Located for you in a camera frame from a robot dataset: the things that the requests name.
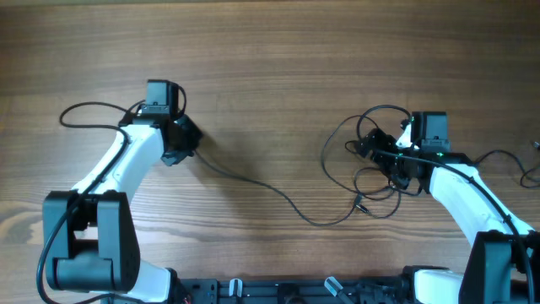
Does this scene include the right camera black cable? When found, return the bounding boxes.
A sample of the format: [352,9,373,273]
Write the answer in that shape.
[356,104,537,304]

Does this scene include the camera black cable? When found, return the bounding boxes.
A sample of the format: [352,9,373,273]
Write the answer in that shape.
[35,101,147,304]
[356,104,537,304]

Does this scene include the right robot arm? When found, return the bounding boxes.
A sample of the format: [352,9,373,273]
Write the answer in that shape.
[354,111,539,303]

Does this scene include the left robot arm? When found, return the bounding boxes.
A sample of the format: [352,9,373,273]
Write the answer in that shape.
[35,79,203,303]

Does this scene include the left camera black cable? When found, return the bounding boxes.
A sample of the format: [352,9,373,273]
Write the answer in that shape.
[35,101,147,304]

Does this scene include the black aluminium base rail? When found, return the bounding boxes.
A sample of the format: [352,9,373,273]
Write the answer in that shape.
[168,276,414,304]

